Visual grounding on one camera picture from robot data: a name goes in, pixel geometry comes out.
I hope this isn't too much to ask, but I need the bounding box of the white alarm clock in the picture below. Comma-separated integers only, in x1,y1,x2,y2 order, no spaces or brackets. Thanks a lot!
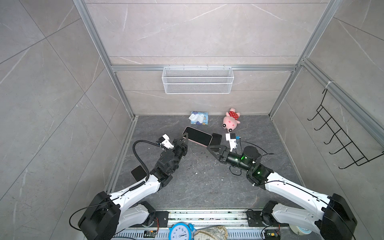
289,224,312,236

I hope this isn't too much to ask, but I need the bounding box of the blue tissue packet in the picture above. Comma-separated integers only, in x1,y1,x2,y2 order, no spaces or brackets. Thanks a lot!
188,111,209,125

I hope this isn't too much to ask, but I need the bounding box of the pink pig plush toy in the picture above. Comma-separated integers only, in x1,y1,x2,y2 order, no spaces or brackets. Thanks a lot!
222,108,241,133

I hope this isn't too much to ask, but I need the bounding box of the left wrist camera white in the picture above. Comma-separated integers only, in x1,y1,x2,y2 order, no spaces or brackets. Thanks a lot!
157,134,174,150

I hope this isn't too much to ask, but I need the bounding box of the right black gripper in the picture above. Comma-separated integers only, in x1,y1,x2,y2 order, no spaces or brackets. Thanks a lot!
208,146,253,174

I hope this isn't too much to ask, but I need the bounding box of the black phone centre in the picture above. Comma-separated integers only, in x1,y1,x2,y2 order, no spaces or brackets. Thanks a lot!
210,133,223,146

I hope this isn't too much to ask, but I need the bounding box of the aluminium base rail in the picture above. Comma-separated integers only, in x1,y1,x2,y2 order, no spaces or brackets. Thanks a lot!
80,209,334,240

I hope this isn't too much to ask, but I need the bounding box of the woven basket object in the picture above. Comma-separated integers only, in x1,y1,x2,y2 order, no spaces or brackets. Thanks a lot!
194,226,229,240

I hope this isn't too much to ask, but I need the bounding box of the black wire hook rack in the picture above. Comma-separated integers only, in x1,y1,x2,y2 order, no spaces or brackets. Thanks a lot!
307,89,384,170

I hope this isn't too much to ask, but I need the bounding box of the small phone pink case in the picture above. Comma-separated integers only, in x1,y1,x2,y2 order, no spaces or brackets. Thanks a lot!
131,166,147,182

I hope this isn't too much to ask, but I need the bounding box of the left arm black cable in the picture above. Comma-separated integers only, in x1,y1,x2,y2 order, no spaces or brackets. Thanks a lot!
132,139,160,183

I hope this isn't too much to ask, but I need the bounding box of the white wire wall basket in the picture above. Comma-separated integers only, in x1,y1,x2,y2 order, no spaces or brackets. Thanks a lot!
162,67,235,95

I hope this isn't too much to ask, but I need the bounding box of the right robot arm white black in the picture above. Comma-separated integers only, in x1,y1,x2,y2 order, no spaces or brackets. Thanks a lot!
207,145,357,240

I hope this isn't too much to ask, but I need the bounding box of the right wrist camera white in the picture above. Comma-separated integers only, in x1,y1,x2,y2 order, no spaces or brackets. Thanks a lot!
226,133,240,152

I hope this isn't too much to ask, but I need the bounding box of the blue alarm clock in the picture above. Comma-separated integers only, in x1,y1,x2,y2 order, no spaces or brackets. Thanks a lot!
168,222,196,240

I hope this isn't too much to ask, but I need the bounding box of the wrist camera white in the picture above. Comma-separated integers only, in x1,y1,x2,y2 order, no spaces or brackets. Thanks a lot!
157,134,174,150
226,133,240,152

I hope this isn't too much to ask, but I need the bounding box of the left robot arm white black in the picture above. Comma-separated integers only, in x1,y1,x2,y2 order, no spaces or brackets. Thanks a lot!
75,133,189,240

